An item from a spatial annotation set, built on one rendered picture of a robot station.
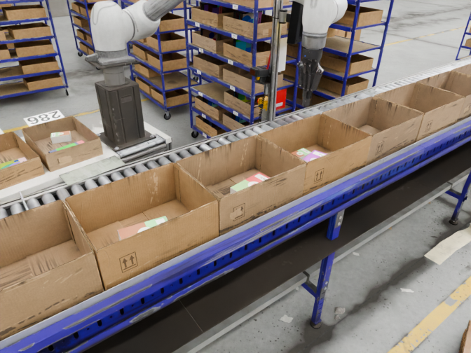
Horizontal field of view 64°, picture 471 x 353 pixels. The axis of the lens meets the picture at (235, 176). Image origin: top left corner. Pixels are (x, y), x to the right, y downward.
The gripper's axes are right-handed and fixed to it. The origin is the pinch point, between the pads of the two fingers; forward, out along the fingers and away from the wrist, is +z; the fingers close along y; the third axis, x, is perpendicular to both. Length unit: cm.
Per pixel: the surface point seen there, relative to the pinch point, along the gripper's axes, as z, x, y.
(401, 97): 21, -89, 8
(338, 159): 18.6, 0.9, -21.3
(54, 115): 34, 75, 124
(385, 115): 22, -59, -2
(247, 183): 23.6, 36.4, -8.0
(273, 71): 12, -40, 64
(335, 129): 18.8, -19.8, -2.0
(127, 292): 28, 93, -26
